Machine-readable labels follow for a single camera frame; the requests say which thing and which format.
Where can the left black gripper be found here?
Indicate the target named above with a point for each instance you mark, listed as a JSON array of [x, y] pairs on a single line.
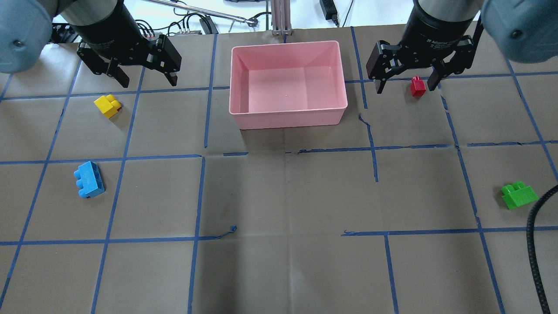
[[108, 29]]

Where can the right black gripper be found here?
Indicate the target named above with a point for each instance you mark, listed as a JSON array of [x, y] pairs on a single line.
[[436, 31]]

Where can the yellow toy block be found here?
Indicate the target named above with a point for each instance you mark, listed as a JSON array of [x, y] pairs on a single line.
[[108, 105]]

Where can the blue toy block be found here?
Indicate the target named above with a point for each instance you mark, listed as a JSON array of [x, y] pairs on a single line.
[[88, 180]]

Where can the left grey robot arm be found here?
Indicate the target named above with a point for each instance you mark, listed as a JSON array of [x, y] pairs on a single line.
[[26, 27]]

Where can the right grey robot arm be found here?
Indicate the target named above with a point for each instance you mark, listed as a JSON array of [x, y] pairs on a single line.
[[524, 30]]

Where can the pink plastic box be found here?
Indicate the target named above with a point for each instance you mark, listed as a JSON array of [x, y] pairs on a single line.
[[297, 84]]

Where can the red toy block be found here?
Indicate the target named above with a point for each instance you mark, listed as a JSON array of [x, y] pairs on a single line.
[[417, 87]]

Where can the black power adapter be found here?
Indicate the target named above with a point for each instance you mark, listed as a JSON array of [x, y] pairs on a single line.
[[329, 10]]

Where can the metal rod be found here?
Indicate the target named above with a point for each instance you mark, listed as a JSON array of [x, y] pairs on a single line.
[[252, 22]]

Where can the green toy block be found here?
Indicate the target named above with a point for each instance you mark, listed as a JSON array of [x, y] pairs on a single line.
[[518, 194]]

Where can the aluminium frame post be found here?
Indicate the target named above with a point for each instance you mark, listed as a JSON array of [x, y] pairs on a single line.
[[281, 17]]

